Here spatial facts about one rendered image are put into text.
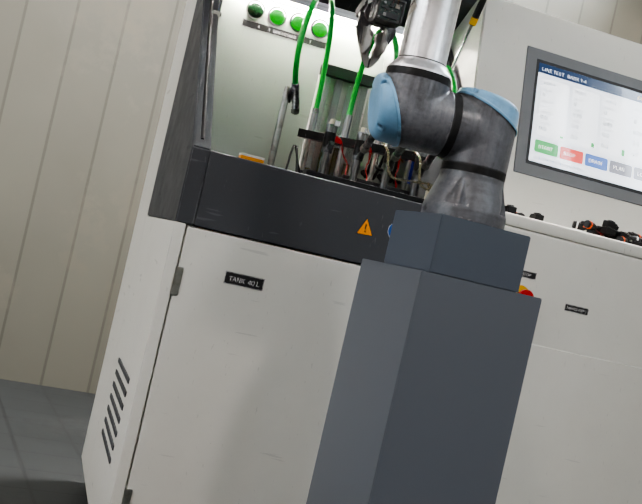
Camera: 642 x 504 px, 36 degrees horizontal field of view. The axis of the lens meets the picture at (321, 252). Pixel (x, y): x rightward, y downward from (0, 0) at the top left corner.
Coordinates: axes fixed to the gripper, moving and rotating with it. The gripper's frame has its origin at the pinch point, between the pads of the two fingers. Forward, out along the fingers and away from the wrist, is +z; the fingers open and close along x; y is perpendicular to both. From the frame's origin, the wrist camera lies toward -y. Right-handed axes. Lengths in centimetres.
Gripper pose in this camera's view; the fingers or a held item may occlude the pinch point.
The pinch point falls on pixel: (367, 62)
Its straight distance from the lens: 229.2
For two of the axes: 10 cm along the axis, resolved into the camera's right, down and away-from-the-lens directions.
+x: 9.4, 2.2, 2.7
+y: 2.7, 0.5, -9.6
